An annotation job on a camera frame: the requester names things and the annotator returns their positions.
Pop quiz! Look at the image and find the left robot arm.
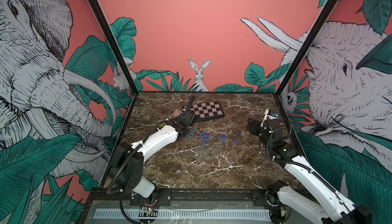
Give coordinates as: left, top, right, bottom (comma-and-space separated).
106, 96, 196, 203

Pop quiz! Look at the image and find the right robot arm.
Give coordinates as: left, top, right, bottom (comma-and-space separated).
246, 114, 372, 224

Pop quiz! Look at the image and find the small card box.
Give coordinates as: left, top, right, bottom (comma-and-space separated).
170, 109, 185, 119

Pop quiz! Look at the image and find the folded chess board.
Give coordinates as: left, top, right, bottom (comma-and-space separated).
190, 100, 225, 123

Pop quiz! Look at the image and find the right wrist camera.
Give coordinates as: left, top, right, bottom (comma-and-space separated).
262, 109, 278, 123

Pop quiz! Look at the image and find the black mounting rail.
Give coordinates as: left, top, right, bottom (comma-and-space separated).
86, 188, 268, 207

